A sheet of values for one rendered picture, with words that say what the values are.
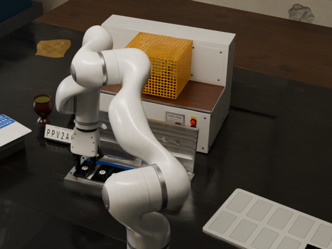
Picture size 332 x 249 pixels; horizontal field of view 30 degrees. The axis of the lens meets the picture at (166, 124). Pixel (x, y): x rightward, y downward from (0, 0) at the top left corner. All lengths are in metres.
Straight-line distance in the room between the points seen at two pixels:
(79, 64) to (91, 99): 0.45
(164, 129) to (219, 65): 0.41
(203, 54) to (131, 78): 0.82
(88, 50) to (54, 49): 1.52
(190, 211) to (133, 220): 0.61
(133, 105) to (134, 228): 0.33
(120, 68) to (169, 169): 0.34
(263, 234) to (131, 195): 0.68
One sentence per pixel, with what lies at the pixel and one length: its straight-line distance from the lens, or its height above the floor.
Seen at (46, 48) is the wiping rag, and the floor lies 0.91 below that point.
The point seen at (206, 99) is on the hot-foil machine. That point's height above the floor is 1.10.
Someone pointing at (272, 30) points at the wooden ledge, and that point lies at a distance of 3.63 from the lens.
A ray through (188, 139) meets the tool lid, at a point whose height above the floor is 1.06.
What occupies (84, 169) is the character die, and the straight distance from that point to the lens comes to 2.33.
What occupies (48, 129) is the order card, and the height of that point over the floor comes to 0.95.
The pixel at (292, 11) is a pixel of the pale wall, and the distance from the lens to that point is 3.80.
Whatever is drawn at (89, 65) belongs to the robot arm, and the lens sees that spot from 1.75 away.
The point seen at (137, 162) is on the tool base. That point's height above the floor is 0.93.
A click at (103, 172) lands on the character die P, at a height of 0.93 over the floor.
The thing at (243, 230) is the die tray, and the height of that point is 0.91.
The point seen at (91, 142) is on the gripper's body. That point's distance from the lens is 2.25.
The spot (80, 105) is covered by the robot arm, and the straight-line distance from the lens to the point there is 2.20.
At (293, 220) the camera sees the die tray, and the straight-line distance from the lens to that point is 2.19.
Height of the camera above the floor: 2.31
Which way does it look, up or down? 32 degrees down
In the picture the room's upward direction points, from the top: 2 degrees clockwise
